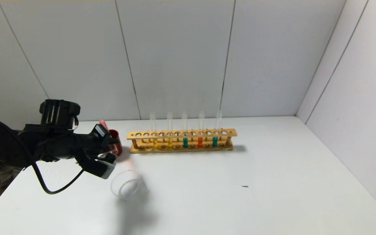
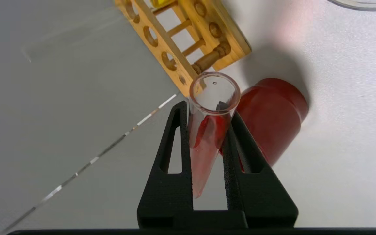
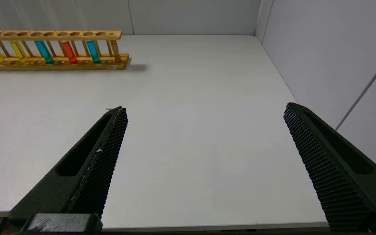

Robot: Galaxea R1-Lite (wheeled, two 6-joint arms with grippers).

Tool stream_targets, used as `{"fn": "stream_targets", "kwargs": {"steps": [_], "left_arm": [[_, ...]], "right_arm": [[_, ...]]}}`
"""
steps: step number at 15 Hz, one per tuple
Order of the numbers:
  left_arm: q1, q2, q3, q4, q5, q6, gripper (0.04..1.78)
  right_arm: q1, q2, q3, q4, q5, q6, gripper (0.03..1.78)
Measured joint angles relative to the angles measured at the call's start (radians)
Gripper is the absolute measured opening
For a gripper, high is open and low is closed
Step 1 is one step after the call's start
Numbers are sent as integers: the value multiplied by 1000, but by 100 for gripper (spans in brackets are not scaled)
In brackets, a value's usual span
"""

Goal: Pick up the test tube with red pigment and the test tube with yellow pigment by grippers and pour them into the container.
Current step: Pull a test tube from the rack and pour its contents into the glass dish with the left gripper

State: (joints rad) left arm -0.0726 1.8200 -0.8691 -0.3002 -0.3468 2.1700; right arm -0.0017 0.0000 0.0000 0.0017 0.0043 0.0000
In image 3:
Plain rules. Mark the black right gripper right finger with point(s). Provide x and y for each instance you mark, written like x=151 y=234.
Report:
x=335 y=169

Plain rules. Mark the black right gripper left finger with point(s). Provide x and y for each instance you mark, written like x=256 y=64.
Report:
x=86 y=169

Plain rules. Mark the wooden test tube rack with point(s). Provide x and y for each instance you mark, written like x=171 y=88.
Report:
x=54 y=67

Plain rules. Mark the test tube with teal pigment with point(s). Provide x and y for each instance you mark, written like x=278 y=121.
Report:
x=94 y=54
x=45 y=54

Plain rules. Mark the test tube with red pigment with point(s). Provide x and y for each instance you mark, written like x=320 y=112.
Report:
x=70 y=54

